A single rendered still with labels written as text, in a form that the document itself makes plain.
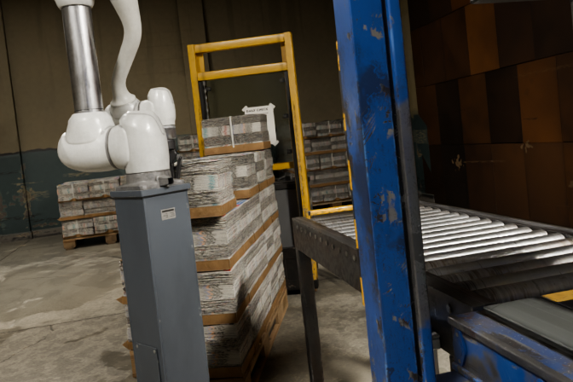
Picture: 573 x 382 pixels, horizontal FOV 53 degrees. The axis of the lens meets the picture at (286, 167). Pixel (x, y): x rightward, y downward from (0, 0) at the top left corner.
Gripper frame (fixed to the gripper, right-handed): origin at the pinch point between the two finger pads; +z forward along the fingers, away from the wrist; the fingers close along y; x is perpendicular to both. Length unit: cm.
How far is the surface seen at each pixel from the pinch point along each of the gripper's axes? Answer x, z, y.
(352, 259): 63, 20, -72
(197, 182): -2.5, -1.9, -10.3
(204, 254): -7.1, 28.4, -8.3
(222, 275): -7.5, 38.0, -14.8
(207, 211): -2.3, 10.2, -13.2
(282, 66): -178, -66, -29
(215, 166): -3.1, -7.7, -18.3
